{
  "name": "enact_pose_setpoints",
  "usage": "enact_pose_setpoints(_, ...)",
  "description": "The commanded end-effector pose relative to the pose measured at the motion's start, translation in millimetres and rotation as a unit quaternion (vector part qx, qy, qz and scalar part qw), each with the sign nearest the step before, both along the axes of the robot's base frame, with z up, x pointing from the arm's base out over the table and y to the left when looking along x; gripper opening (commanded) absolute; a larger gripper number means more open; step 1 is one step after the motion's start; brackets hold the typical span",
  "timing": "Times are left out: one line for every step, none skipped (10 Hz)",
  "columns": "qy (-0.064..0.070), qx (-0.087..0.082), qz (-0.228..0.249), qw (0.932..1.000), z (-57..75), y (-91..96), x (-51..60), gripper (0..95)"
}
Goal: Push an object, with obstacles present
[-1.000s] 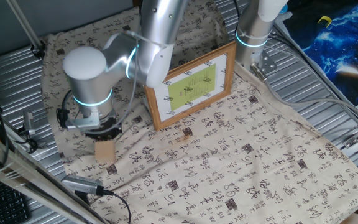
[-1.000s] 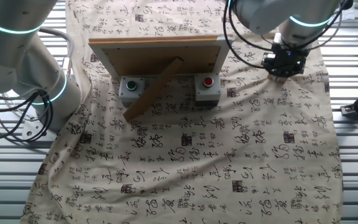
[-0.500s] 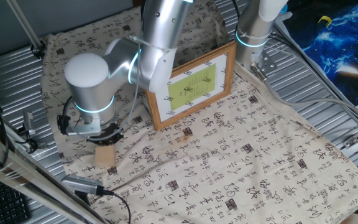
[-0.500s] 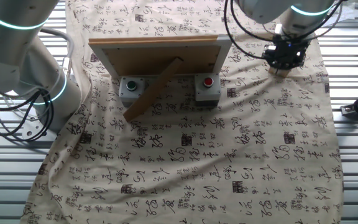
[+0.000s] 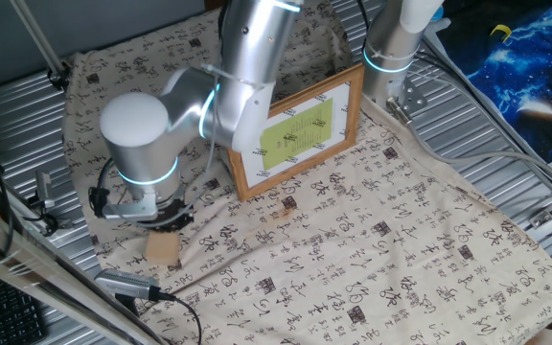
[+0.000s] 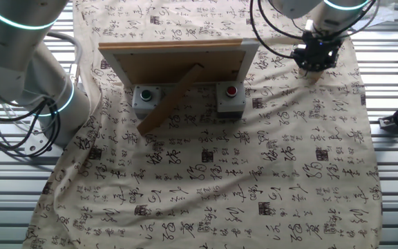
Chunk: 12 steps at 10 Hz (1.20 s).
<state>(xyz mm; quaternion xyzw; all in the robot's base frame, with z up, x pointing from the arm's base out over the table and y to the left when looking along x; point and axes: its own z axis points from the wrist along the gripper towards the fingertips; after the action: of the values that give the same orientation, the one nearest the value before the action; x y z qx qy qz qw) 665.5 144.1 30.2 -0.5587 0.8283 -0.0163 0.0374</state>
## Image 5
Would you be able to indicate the aluminium frame bar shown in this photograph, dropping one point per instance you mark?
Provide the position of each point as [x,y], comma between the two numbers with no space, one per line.
[27,259]

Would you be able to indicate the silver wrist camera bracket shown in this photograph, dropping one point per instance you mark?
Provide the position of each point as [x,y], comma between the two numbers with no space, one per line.
[130,209]

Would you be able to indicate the wooden picture frame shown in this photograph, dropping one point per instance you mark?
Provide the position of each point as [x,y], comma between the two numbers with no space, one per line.
[305,134]

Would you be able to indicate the grey metal pole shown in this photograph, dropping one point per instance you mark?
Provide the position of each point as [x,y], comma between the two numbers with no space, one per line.
[36,36]

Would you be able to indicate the silver base mounting plate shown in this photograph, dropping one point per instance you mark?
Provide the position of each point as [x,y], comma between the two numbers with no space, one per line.
[407,98]

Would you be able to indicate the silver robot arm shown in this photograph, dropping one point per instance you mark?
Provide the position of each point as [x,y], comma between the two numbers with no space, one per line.
[137,144]

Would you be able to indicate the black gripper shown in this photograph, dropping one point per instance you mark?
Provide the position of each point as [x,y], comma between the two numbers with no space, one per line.
[170,211]

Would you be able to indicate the black keyboard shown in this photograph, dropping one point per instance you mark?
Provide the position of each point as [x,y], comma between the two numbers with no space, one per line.
[7,316]

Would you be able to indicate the black pole clamp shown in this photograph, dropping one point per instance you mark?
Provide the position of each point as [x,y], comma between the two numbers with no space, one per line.
[59,76]

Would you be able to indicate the blue galaxy print mat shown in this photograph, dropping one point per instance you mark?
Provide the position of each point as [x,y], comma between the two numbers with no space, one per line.
[520,72]

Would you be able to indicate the grey depth camera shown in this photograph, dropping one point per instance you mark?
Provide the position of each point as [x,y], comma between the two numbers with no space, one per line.
[127,283]

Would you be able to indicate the light wooden block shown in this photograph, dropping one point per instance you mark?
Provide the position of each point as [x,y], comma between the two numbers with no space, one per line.
[162,249]

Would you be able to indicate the beige calligraphy print cloth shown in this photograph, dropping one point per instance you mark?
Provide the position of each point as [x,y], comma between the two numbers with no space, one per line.
[352,249]

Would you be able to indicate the small clamp-mounted camera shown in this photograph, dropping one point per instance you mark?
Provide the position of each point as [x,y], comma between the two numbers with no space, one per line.
[45,187]

